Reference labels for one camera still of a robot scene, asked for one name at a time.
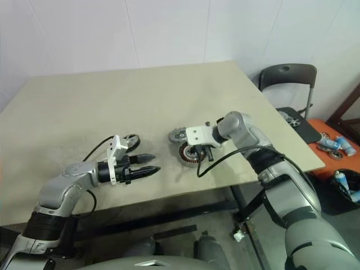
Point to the grey gear disc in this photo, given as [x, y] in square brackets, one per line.
[177, 135]

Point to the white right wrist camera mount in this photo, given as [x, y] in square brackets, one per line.
[197, 135]

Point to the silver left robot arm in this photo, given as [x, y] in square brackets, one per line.
[70, 180]

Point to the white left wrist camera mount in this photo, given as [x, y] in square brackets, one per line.
[119, 143]

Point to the black folding chair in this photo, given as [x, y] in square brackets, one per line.
[289, 74]

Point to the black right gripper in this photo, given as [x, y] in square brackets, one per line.
[203, 151]

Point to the black metal table frame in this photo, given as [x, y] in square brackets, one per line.
[168, 216]

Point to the grey robot torso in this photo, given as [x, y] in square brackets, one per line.
[112, 264]

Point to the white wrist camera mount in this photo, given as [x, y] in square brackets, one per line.
[119, 143]
[197, 135]

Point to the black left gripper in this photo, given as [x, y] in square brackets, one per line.
[123, 170]

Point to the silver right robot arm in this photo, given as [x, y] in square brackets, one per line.
[242, 126]

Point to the motor stator with copper windings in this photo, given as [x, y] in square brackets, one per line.
[185, 154]

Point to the white and blue tube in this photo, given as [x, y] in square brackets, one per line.
[329, 143]

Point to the white blue tube in bin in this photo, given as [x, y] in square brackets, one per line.
[341, 182]

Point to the orange stool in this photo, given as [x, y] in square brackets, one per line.
[316, 124]

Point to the black flat strip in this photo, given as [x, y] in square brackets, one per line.
[174, 231]

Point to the silver spoked rotor wheel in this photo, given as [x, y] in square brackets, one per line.
[293, 121]
[134, 142]

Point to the dark wooden cabinet frame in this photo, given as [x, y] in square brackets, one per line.
[341, 109]

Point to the small white connector block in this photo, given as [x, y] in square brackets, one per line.
[238, 235]

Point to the dark rounded shape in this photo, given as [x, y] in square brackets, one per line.
[143, 247]
[211, 250]

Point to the blue packet in bin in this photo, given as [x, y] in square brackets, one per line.
[355, 197]

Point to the black trash bin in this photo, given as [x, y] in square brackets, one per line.
[337, 202]

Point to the black round bearing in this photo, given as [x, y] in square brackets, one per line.
[334, 155]

